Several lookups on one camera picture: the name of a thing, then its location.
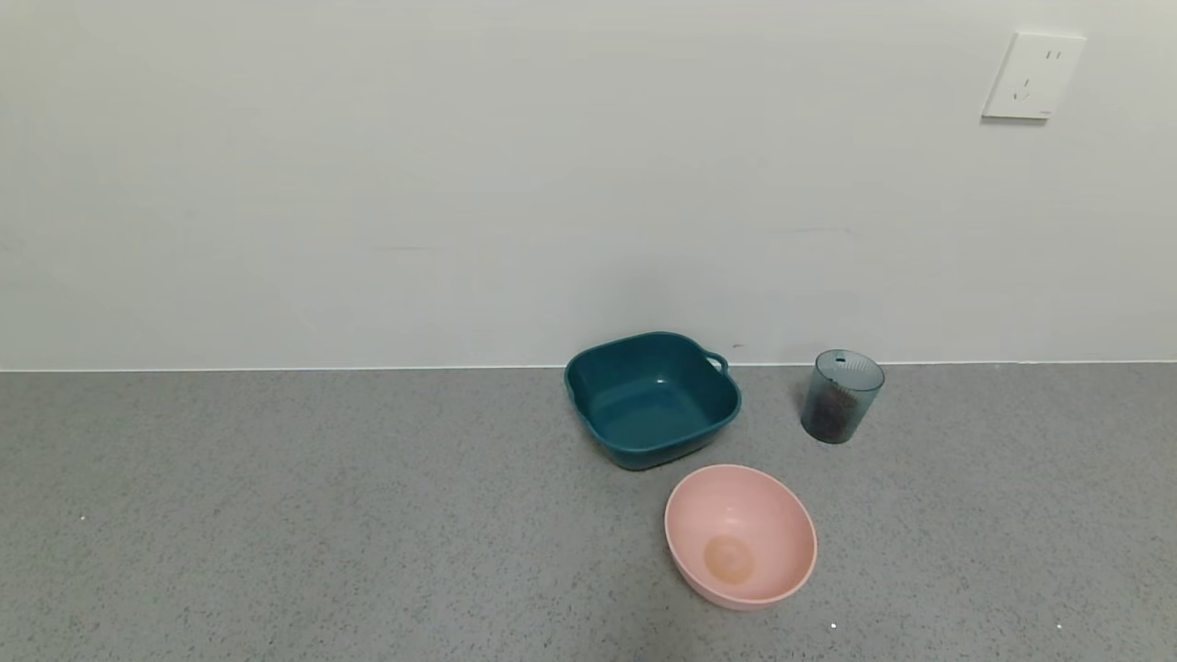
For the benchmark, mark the brown coffee beans pile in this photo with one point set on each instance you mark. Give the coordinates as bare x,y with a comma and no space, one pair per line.
832,414

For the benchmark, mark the transparent blue ribbed cup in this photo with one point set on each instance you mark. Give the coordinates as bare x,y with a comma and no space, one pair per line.
851,372

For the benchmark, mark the pink plastic bowl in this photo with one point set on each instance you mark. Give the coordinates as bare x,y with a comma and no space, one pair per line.
736,533

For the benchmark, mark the teal square plastic basin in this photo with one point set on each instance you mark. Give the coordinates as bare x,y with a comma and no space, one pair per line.
644,414

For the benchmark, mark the white wall socket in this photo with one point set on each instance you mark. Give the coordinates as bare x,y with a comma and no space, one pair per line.
1032,78

